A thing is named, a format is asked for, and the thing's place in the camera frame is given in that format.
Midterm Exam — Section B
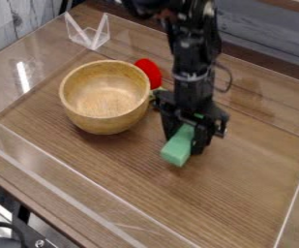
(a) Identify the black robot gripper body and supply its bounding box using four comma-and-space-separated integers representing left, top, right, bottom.
153, 76, 229, 138

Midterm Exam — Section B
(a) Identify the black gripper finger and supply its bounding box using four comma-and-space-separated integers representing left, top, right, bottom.
160, 109, 183, 140
191, 118, 215, 155

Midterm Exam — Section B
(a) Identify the green rectangular block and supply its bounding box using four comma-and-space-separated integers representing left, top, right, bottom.
160, 124, 193, 168

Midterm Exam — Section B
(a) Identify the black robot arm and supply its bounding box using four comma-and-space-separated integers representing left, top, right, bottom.
120, 0, 229, 155

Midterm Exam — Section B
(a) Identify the brown wooden bowl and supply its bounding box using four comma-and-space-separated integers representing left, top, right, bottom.
59, 60, 149, 135

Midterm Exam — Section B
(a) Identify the red plush strawberry toy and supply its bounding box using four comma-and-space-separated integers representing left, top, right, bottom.
135, 58, 164, 102

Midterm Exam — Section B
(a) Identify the clear acrylic corner bracket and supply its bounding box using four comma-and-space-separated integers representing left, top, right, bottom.
64, 13, 109, 50

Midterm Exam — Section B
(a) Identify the clear acrylic tray wall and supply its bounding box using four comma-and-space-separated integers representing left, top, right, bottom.
0, 124, 197, 248

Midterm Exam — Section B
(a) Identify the black table leg bracket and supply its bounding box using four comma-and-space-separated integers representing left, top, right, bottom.
12, 203, 63, 248

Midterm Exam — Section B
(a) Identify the black cable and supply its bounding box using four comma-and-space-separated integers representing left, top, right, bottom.
0, 220, 27, 248

